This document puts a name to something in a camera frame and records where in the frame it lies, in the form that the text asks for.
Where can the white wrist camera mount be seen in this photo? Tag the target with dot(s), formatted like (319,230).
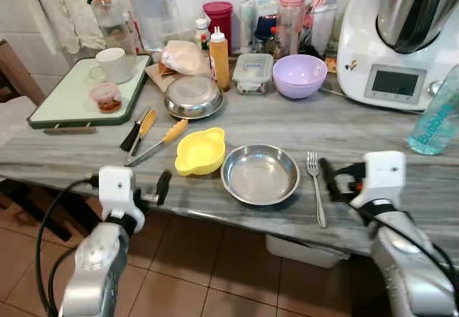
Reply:
(115,188)
(385,173)

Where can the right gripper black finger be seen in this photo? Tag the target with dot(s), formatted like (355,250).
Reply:
(328,177)

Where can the wooden chair white cushion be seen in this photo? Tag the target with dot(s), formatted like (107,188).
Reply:
(14,112)

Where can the clear lidded food container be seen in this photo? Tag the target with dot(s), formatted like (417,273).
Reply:
(252,72)

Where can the maroon plastic cup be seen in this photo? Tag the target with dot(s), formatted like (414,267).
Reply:
(219,19)

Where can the white plastic box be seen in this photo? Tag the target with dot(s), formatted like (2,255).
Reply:
(305,252)

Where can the white kitchen food processor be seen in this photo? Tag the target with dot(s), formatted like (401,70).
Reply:
(358,44)

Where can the steel fork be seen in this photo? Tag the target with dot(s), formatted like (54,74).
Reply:
(316,188)

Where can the orange-capped clear bottle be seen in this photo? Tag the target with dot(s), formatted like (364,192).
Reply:
(111,19)

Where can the yellow plastic bowl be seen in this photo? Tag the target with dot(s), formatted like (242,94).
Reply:
(199,152)

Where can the pink-lidded clear bottle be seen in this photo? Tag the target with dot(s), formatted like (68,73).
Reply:
(291,8)

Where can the dark blue jar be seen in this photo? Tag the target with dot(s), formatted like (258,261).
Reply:
(266,29)

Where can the beige hanging towel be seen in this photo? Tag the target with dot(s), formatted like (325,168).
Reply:
(68,8)

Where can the clear plastic cup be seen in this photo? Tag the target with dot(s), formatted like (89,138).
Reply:
(323,34)

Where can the small wooden board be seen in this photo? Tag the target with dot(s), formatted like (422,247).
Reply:
(156,79)

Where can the teal plastic water bottle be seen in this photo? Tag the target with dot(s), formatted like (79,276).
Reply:
(437,120)

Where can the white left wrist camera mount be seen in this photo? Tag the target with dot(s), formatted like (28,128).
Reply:
(115,188)

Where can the upturned steel bowl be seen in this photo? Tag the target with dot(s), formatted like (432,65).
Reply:
(193,96)

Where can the purple plastic bowl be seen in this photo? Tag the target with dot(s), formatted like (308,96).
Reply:
(300,77)

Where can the white ceramic mug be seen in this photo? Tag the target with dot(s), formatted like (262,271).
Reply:
(115,66)

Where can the small white bottle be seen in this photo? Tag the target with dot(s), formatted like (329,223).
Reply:
(201,36)

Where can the clear plastic water jug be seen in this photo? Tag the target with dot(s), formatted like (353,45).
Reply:
(152,16)

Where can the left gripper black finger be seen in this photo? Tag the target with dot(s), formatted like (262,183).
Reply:
(164,184)

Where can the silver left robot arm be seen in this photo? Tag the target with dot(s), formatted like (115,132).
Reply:
(97,263)

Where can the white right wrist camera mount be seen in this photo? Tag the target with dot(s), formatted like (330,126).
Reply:
(385,173)

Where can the pale green tray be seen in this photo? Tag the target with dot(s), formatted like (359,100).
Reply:
(64,102)

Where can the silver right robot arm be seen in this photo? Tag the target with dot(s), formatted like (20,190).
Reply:
(405,259)

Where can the plastic bag with bread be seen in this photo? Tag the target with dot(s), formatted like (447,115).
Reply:
(185,57)

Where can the orange squeeze bottle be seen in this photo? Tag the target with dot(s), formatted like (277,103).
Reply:
(219,62)

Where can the white green packet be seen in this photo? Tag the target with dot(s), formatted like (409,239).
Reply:
(247,23)

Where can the small plastic sauce tub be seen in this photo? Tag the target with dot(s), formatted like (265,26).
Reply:
(106,99)

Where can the shallow steel plate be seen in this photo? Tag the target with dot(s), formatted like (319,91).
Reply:
(259,175)

